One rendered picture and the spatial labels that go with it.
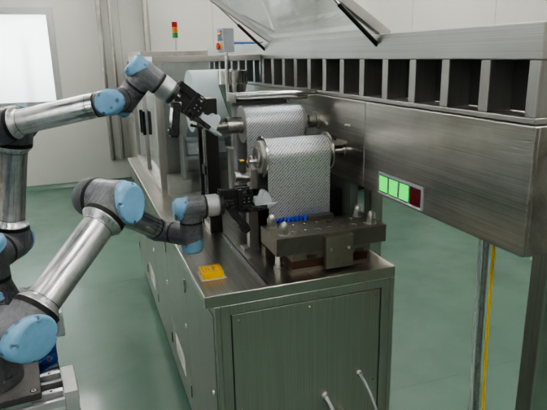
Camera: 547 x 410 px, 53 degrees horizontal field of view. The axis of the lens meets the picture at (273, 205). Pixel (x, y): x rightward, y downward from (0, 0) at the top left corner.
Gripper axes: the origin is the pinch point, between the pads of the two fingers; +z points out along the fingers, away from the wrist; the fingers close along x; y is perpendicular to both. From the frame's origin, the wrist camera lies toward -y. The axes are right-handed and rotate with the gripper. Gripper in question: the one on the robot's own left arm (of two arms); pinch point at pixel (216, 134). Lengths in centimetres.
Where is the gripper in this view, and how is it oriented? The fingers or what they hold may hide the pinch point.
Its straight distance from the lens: 185.3
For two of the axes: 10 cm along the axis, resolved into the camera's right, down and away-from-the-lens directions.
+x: -3.3, -2.4, 9.1
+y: 5.8, -8.1, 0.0
